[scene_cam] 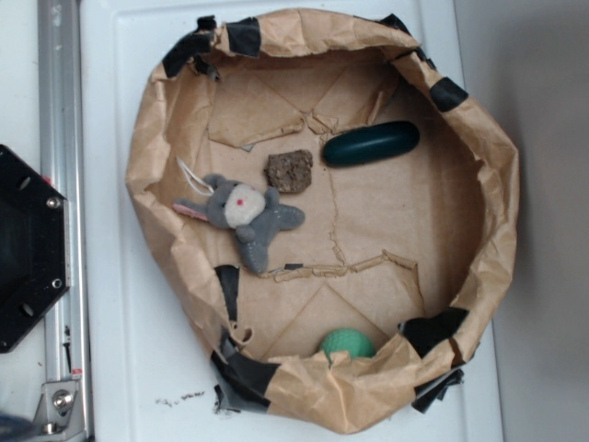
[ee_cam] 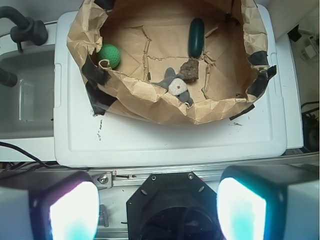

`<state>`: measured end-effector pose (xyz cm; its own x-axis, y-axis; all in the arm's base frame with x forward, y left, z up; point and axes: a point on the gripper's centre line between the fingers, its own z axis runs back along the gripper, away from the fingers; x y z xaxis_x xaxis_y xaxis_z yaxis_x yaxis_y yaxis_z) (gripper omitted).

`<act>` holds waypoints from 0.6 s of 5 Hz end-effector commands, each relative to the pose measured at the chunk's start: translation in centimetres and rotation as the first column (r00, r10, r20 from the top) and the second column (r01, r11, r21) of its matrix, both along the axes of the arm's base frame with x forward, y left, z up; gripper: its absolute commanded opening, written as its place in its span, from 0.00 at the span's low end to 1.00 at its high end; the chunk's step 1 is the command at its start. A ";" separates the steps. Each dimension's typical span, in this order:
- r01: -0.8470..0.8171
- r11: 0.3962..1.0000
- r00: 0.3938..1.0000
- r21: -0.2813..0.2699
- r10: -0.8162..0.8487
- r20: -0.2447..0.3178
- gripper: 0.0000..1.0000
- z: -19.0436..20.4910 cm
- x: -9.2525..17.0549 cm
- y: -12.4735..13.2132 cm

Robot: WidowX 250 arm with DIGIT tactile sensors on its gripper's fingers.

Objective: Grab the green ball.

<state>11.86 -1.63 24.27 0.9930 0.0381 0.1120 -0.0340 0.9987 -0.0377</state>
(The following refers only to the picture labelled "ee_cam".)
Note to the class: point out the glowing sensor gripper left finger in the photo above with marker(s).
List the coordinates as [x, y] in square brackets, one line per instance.
[48, 205]

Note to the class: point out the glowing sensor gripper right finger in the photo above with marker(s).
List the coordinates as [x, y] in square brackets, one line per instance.
[269, 202]

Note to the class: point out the green dimpled ball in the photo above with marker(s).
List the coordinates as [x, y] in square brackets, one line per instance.
[111, 53]

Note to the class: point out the white plastic bin lid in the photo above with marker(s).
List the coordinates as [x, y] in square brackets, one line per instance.
[83, 139]

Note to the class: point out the grey plush toy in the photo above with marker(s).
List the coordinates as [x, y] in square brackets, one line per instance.
[175, 85]

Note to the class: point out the brown rock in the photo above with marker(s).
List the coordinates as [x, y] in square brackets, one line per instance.
[190, 70]

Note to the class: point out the black faucet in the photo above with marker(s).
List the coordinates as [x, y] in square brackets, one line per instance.
[25, 29]

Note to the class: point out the dark green oblong object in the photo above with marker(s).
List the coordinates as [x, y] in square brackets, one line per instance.
[196, 38]

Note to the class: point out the crumpled brown paper bag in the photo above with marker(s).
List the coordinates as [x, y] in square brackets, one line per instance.
[153, 35]

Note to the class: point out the aluminium rail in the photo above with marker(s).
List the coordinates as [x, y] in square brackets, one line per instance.
[209, 172]

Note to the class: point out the black octagonal mount plate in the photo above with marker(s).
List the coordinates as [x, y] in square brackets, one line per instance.
[173, 206]

